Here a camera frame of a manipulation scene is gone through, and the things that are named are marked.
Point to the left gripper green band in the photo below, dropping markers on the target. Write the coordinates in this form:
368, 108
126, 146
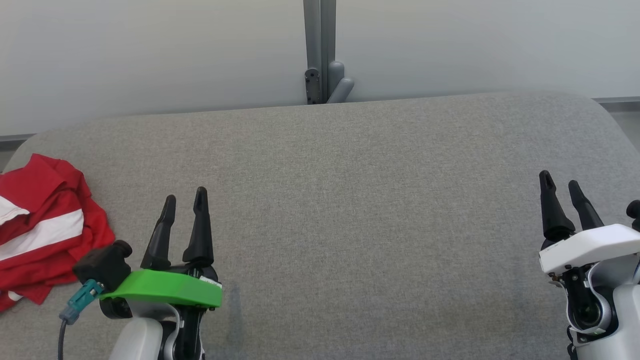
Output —
165, 290

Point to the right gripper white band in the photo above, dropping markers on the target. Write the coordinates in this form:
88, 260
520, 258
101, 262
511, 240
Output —
595, 245

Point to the red shorts white hem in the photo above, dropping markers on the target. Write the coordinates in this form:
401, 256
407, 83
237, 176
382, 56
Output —
50, 235

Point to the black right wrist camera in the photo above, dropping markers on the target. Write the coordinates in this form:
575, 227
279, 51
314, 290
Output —
635, 215

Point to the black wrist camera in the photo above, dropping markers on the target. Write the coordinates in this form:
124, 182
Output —
635, 215
102, 265

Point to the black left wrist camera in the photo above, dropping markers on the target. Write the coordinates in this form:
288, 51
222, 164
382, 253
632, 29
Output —
102, 265

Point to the grey partition base rail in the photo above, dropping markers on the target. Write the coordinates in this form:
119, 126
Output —
620, 103
15, 141

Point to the grey metal partition post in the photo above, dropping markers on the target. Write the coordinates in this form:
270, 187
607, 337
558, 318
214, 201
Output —
320, 40

